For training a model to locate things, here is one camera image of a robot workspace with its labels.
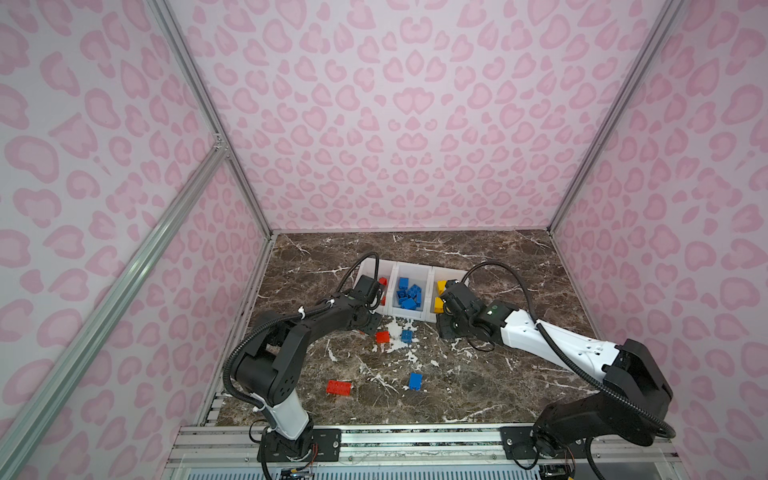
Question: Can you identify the small red lego brick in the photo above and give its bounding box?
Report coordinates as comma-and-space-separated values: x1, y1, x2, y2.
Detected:
375, 331, 390, 344

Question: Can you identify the blue lego brick diagonal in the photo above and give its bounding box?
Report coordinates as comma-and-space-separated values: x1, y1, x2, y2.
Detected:
407, 285, 422, 304

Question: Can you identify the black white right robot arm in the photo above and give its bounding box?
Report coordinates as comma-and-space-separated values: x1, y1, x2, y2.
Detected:
437, 302, 676, 456

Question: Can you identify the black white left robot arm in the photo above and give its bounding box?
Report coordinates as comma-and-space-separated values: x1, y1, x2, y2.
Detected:
222, 275, 382, 461

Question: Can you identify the white left bin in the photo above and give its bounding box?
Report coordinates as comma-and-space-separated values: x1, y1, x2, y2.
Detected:
352, 256, 400, 317

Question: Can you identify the white bin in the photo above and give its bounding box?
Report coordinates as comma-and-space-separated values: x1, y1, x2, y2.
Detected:
352, 256, 400, 317
385, 262, 436, 323
424, 266, 466, 323

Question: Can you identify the white right bin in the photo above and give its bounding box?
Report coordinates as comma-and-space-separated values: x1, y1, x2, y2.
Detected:
424, 266, 466, 323

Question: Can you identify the white middle bin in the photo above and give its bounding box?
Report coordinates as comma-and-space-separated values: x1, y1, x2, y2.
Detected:
385, 262, 436, 323

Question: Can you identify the red lego brick front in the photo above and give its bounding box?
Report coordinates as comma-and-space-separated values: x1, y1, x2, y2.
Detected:
326, 380, 352, 396

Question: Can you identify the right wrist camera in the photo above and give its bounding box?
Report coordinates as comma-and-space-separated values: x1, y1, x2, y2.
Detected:
439, 280, 482, 315

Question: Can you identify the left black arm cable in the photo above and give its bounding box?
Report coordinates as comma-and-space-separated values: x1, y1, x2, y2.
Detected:
334, 251, 382, 298

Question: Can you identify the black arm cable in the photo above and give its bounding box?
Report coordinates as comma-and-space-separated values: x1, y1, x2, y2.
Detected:
460, 260, 538, 322
334, 251, 382, 298

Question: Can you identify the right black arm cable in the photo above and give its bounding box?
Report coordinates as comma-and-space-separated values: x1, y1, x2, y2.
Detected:
460, 260, 538, 322

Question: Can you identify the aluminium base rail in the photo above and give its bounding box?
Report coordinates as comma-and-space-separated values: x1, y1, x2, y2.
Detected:
161, 423, 687, 479

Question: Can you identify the diagonal aluminium frame bar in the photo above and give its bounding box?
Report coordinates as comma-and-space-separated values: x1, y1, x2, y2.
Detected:
1, 146, 228, 479

